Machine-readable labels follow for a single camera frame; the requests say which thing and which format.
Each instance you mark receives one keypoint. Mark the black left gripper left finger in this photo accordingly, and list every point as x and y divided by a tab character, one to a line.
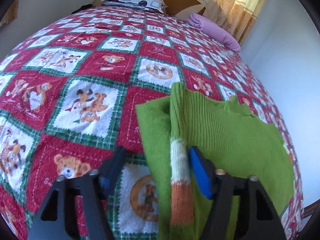
57	217

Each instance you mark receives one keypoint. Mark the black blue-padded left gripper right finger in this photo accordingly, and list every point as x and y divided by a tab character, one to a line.
256	217

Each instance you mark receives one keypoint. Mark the green orange striped knit sweater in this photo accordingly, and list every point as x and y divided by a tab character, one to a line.
228	134

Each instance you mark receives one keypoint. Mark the red patchwork teddy bedspread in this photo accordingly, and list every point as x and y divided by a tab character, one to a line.
68	99

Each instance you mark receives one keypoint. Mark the folded pink blanket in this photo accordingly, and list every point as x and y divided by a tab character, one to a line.
211	29

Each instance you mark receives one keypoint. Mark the yellow orange side curtain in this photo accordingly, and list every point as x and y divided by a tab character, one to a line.
10	15

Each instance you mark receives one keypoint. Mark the black object beside bed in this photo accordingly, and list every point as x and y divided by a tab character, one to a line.
83	7

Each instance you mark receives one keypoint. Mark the yellow orange window curtain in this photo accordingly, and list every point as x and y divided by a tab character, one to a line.
237	17

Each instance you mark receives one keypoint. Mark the white patterned pillow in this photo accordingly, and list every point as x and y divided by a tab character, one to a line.
147	5

